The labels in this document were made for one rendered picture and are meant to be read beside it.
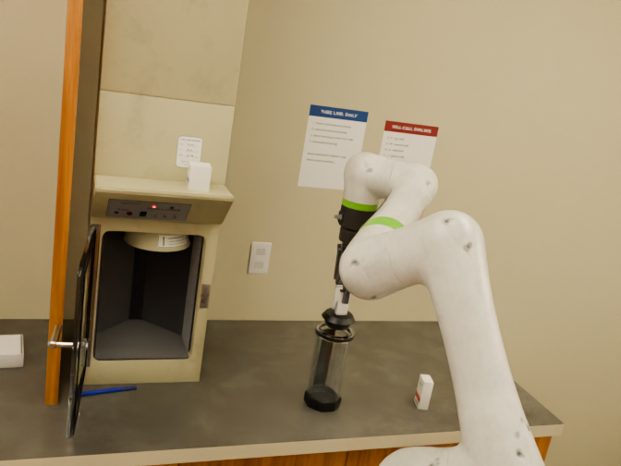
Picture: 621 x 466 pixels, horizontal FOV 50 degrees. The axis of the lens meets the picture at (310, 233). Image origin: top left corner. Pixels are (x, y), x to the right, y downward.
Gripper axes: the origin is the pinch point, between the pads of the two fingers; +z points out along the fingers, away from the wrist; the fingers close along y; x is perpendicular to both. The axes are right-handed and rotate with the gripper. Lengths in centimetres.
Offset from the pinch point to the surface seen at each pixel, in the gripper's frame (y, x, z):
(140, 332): -28, -48, 24
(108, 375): -12, -57, 29
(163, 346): -19, -42, 24
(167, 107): -12, -49, -43
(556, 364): -59, 136, 53
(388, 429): 13.9, 14.5, 31.3
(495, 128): -57, 75, -45
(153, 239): -15, -49, -9
